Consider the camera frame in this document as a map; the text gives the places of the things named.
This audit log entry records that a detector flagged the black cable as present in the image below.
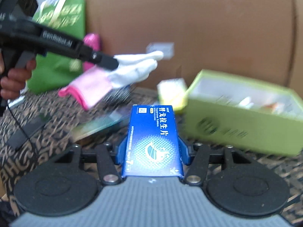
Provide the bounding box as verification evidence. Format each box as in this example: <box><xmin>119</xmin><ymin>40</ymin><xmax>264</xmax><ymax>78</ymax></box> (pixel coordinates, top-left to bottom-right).
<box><xmin>5</xmin><ymin>99</ymin><xmax>32</xmax><ymax>143</ymax></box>

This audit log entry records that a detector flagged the black flat device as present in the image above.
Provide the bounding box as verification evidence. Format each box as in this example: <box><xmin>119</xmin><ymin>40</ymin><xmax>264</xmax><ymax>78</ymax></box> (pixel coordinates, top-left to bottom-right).
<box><xmin>6</xmin><ymin>115</ymin><xmax>52</xmax><ymax>150</ymax></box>

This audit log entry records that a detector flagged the pink thermos bottle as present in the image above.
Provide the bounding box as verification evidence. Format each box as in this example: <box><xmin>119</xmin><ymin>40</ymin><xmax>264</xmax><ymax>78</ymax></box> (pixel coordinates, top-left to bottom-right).
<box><xmin>82</xmin><ymin>33</ymin><xmax>102</xmax><ymax>73</ymax></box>

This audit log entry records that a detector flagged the green flat box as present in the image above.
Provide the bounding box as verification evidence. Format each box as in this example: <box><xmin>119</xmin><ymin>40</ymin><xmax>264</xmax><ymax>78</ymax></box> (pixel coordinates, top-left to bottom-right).
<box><xmin>70</xmin><ymin>113</ymin><xmax>130</xmax><ymax>143</ymax></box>

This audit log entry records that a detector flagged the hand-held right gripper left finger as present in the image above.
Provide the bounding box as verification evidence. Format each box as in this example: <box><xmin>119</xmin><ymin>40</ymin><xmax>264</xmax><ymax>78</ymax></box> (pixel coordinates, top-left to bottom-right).
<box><xmin>54</xmin><ymin>135</ymin><xmax>130</xmax><ymax>186</ymax></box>

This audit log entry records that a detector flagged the pale yellow small box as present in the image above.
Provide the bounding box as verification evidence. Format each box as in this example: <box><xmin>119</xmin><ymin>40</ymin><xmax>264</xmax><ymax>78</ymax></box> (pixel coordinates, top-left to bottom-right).
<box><xmin>157</xmin><ymin>78</ymin><xmax>188</xmax><ymax>113</ymax></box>

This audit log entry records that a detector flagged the blue medicine box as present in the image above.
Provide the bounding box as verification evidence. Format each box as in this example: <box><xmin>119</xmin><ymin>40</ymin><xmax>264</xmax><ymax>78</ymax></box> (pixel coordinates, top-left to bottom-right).
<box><xmin>122</xmin><ymin>104</ymin><xmax>184</xmax><ymax>178</ymax></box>

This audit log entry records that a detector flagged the person's left hand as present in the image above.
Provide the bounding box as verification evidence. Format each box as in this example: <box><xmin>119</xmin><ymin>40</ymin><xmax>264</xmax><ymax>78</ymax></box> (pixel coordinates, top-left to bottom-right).
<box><xmin>0</xmin><ymin>51</ymin><xmax>37</xmax><ymax>100</ymax></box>

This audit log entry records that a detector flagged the cardboard backdrop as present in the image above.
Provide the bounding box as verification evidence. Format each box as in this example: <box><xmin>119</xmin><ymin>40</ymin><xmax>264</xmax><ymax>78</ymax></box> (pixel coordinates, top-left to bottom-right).
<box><xmin>70</xmin><ymin>0</ymin><xmax>303</xmax><ymax>93</ymax></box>

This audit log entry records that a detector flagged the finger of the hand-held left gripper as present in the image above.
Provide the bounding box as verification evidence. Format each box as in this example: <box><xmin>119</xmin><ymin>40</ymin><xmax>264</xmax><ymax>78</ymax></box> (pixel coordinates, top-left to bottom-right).
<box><xmin>91</xmin><ymin>50</ymin><xmax>119</xmax><ymax>71</ymax></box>

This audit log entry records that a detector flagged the green tote bag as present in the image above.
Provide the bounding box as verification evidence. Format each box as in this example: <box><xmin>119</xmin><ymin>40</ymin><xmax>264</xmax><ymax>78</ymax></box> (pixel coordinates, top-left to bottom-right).
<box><xmin>26</xmin><ymin>0</ymin><xmax>87</xmax><ymax>95</ymax></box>

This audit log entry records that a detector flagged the white shipping label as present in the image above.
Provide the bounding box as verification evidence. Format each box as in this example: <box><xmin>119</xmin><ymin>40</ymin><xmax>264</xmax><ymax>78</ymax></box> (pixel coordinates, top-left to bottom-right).
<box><xmin>145</xmin><ymin>42</ymin><xmax>175</xmax><ymax>60</ymax></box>

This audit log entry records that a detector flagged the steel wool scrubber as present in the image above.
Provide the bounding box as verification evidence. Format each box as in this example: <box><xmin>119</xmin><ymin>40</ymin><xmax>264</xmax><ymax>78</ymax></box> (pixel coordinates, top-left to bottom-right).
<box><xmin>104</xmin><ymin>86</ymin><xmax>136</xmax><ymax>106</ymax></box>

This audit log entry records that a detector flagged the white glove with pink cuff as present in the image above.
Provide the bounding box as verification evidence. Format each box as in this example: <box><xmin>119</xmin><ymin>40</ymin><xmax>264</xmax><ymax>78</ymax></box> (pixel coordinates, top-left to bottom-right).
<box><xmin>58</xmin><ymin>50</ymin><xmax>164</xmax><ymax>110</ymax></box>

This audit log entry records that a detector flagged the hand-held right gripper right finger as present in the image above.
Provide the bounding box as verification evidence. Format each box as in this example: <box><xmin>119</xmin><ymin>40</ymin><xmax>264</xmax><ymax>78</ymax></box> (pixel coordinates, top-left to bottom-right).
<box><xmin>177</xmin><ymin>136</ymin><xmax>252</xmax><ymax>186</ymax></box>

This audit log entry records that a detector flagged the green shoebox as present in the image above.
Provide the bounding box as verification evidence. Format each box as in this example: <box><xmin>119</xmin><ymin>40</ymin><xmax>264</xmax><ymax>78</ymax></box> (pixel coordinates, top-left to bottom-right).
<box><xmin>183</xmin><ymin>69</ymin><xmax>303</xmax><ymax>157</ymax></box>

